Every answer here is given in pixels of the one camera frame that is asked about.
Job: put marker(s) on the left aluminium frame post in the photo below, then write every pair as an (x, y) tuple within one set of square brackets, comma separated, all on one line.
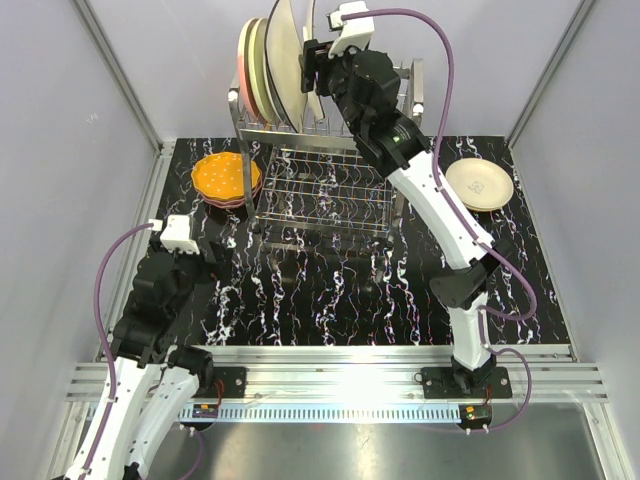
[(96, 32)]

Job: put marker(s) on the black marble pattern mat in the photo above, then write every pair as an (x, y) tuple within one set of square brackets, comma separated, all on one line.
[(294, 289)]

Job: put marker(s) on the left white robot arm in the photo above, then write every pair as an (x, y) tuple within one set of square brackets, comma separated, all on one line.
[(149, 378)]

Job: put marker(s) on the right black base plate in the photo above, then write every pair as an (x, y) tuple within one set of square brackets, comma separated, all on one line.
[(452, 383)]

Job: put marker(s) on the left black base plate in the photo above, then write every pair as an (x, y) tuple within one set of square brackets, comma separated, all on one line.
[(229, 381)]

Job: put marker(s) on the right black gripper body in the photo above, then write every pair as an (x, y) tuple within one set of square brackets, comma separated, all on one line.
[(331, 73)]

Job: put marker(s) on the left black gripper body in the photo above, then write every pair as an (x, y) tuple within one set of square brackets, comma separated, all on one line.
[(195, 268)]

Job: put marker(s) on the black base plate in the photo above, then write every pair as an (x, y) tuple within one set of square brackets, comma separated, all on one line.
[(452, 383), (229, 381)]

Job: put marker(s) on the aluminium mounting rail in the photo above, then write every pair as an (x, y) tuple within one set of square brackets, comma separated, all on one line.
[(389, 373)]

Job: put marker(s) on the pink and cream plate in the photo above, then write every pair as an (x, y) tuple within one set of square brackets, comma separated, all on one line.
[(242, 69)]

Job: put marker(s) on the orange polka dot plate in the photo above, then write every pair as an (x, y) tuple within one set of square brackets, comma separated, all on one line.
[(219, 176)]

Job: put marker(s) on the white square plate black rim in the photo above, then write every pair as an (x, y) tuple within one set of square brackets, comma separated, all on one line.
[(314, 101)]

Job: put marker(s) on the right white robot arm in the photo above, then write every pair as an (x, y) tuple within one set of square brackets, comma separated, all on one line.
[(364, 87)]

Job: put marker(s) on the cream round plate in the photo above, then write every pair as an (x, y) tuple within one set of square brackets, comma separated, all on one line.
[(479, 182)]

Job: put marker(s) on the tan round plate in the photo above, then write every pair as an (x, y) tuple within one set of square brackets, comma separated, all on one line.
[(483, 210)]

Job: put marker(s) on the steel two-tier dish rack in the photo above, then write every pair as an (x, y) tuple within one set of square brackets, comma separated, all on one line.
[(315, 181)]

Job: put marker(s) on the slotted white cable duct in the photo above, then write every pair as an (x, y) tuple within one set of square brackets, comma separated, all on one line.
[(321, 413)]

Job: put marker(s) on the right aluminium frame post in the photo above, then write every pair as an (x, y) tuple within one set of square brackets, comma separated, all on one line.
[(559, 54)]

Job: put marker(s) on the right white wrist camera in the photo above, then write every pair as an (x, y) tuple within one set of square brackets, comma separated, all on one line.
[(355, 33)]

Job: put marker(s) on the aluminium frame post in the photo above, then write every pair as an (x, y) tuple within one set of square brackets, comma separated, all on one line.
[(559, 54), (96, 32)]

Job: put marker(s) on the pale green round plate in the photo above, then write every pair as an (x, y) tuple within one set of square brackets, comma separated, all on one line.
[(256, 63)]

